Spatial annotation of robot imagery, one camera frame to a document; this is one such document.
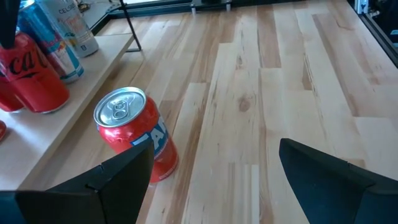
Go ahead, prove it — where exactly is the black wire rack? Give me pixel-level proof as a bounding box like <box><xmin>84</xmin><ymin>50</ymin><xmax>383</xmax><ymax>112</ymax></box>
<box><xmin>0</xmin><ymin>32</ymin><xmax>136</xmax><ymax>191</ymax></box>

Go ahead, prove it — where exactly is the black metal shelf bracket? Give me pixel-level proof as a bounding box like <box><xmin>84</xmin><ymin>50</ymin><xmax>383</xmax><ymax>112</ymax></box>
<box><xmin>119</xmin><ymin>0</ymin><xmax>143</xmax><ymax>53</ymax></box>
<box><xmin>0</xmin><ymin>0</ymin><xmax>22</xmax><ymax>50</ymax></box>

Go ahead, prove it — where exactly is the red soda can blue label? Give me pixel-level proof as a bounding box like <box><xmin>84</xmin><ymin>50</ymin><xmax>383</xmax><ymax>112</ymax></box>
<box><xmin>93</xmin><ymin>86</ymin><xmax>180</xmax><ymax>184</ymax></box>

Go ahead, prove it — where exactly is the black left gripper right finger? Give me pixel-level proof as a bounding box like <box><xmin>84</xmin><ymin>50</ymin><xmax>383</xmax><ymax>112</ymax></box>
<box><xmin>279</xmin><ymin>138</ymin><xmax>398</xmax><ymax>224</ymax></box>

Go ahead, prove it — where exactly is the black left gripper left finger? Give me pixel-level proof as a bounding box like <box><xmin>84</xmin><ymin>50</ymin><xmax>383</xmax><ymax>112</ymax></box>
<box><xmin>0</xmin><ymin>138</ymin><xmax>155</xmax><ymax>224</ymax></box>

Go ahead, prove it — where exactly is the blue energy drink can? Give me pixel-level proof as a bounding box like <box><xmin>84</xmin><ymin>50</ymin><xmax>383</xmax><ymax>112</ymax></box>
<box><xmin>17</xmin><ymin>0</ymin><xmax>85</xmax><ymax>84</ymax></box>

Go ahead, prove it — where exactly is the silver metal bracket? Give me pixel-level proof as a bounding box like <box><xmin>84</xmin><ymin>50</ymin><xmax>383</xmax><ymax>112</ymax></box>
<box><xmin>356</xmin><ymin>0</ymin><xmax>369</xmax><ymax>15</ymax></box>

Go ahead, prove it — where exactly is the red cola can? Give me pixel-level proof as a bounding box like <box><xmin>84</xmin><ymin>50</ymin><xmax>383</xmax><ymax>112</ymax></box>
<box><xmin>0</xmin><ymin>30</ymin><xmax>71</xmax><ymax>114</ymax></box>

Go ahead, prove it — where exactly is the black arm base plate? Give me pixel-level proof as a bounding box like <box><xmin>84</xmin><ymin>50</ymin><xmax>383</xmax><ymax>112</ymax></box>
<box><xmin>189</xmin><ymin>0</ymin><xmax>234</xmax><ymax>15</ymax></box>

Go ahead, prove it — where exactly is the tall white can black lid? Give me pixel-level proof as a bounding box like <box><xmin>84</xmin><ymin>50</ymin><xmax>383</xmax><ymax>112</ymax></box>
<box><xmin>39</xmin><ymin>0</ymin><xmax>100</xmax><ymax>58</ymax></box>

